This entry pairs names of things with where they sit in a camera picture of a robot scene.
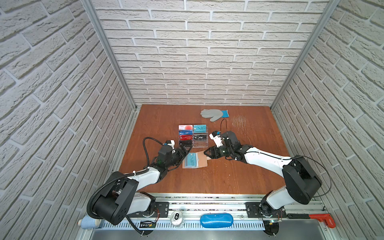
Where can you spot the aluminium frame rail left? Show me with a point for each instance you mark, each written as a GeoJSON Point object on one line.
{"type": "Point", "coordinates": [96, 22]}

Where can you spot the black VIP card in stand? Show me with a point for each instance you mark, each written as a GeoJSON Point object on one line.
{"type": "Point", "coordinates": [200, 137]}

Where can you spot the teal VIP card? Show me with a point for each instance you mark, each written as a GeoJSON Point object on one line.
{"type": "Point", "coordinates": [191, 160]}
{"type": "Point", "coordinates": [199, 129]}

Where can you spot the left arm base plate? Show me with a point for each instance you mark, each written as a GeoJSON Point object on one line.
{"type": "Point", "coordinates": [161, 210]}

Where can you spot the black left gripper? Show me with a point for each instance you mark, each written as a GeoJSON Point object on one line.
{"type": "Point", "coordinates": [182, 154]}

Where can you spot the clear acrylic card display stand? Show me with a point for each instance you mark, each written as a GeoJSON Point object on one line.
{"type": "Point", "coordinates": [199, 144]}

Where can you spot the aluminium frame rail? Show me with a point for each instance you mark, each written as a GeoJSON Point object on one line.
{"type": "Point", "coordinates": [326, 15]}
{"type": "Point", "coordinates": [96, 22]}

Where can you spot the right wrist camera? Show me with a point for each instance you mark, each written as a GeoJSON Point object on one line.
{"type": "Point", "coordinates": [224, 139]}

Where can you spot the blue oval case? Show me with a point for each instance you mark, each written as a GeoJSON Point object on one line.
{"type": "Point", "coordinates": [214, 221]}

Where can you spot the white red april card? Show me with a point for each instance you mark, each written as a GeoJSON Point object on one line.
{"type": "Point", "coordinates": [185, 127]}

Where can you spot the blue VIP card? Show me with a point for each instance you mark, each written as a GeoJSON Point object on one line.
{"type": "Point", "coordinates": [186, 132]}

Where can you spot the red gold VIP card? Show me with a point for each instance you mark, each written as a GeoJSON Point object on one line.
{"type": "Point", "coordinates": [186, 137]}

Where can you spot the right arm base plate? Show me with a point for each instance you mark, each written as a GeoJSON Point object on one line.
{"type": "Point", "coordinates": [258, 210]}

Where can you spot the grey blue work glove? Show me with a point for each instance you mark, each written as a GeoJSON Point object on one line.
{"type": "Point", "coordinates": [214, 114]}

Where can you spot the red black handled tool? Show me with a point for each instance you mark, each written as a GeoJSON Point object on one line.
{"type": "Point", "coordinates": [323, 218]}

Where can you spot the beige leather card holder wallet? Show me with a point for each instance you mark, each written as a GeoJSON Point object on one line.
{"type": "Point", "coordinates": [202, 161]}

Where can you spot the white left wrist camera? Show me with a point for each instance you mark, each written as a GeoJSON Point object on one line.
{"type": "Point", "coordinates": [170, 143]}

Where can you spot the dark black card lower left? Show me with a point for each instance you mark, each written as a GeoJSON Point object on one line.
{"type": "Point", "coordinates": [186, 143]}

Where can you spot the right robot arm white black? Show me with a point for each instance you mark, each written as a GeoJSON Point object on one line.
{"type": "Point", "coordinates": [301, 181]}

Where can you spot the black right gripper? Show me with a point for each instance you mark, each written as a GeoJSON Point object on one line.
{"type": "Point", "coordinates": [213, 151]}

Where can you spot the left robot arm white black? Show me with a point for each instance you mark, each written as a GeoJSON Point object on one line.
{"type": "Point", "coordinates": [119, 197]}

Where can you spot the silver can top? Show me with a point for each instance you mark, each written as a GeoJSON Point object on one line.
{"type": "Point", "coordinates": [177, 219]}

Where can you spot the aluminium frame rail right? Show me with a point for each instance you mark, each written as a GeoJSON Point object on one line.
{"type": "Point", "coordinates": [326, 15]}

